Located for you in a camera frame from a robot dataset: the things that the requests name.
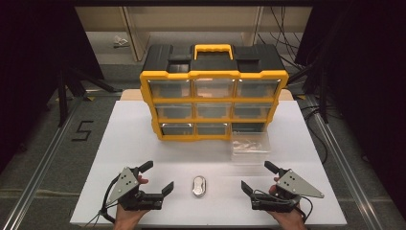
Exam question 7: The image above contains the person's right hand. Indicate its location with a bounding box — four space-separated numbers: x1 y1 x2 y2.
267 184 308 230

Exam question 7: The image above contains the black metal stand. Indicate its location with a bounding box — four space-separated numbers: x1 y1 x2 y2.
286 61 330 125
56 65 124 128

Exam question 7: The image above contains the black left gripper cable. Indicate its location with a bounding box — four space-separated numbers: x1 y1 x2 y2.
83 176 121 228

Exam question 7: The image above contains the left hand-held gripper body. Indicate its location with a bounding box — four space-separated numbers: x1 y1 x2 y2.
104 166 166 212

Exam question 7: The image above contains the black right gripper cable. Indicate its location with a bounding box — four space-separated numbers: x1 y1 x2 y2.
252 189 316 223

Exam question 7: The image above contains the beige shelf unit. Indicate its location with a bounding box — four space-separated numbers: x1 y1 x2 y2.
74 6 313 62

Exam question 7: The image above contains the oval silver metal piece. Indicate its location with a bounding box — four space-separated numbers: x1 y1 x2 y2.
192 174 208 198

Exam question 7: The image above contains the bundle of black hanging cables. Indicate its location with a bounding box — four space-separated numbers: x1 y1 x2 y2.
257 6 308 71

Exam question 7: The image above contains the single clear plastic drawer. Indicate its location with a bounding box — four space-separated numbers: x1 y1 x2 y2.
230 130 272 166

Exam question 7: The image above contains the black floor cable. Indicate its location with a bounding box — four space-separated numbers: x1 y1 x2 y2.
301 104 330 165

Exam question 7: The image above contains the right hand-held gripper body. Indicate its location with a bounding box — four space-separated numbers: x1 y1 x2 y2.
250 169 326 213

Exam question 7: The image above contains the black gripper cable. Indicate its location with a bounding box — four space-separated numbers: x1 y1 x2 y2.
83 176 121 228
252 189 316 223

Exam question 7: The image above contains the white crumpled cloth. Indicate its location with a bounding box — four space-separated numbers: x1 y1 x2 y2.
112 34 131 49

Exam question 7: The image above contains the person's left hand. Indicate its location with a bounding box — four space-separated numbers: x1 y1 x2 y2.
113 176 150 230

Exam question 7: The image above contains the aluminium floor rail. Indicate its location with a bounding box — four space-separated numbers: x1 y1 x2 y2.
0 97 84 230
304 95 386 230

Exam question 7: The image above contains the yellow black organizer cabinet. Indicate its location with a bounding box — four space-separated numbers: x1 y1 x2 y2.
139 43 290 143

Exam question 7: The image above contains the grid of clear cabinet drawers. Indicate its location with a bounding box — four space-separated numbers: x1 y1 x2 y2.
147 78 282 136

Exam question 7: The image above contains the dark curtain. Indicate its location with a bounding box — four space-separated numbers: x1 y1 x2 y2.
295 0 406 221
0 0 104 175

